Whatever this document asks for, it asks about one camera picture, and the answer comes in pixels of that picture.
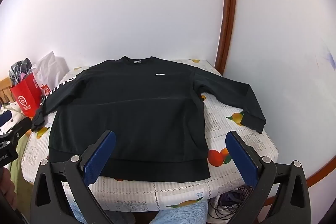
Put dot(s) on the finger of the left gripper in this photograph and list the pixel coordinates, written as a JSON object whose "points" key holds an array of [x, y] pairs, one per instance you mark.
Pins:
{"points": [[18, 128]]}

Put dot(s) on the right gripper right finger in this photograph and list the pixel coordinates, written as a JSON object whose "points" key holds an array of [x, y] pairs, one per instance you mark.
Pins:
{"points": [[292, 202]]}

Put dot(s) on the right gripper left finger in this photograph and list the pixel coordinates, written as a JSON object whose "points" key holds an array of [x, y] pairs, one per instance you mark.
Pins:
{"points": [[49, 203]]}

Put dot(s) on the black sweatshirt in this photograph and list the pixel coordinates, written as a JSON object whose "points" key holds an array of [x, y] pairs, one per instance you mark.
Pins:
{"points": [[153, 106]]}

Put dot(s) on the plaid clothes in bag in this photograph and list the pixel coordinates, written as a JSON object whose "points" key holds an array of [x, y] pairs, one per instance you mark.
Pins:
{"points": [[19, 71]]}

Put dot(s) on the person's left hand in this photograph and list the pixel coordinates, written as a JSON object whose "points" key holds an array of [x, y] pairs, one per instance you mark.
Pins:
{"points": [[8, 188]]}

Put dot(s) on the white dotted cloth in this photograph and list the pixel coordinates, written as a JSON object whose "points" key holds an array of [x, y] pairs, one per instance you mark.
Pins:
{"points": [[17, 116]]}

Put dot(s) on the green cloth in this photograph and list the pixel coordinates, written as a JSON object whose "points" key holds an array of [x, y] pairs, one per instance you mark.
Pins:
{"points": [[23, 189]]}

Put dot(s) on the red paper bag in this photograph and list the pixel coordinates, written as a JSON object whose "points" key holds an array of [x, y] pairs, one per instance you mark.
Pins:
{"points": [[28, 95]]}

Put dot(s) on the fruit print tablecloth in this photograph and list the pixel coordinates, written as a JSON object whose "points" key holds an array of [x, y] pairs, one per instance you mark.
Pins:
{"points": [[138, 196]]}

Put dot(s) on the light blue towel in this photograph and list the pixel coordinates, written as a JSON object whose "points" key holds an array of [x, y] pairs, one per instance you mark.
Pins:
{"points": [[194, 213]]}

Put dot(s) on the brown wooden door frame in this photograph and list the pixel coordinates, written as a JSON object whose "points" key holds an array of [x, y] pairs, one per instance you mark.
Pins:
{"points": [[229, 8]]}

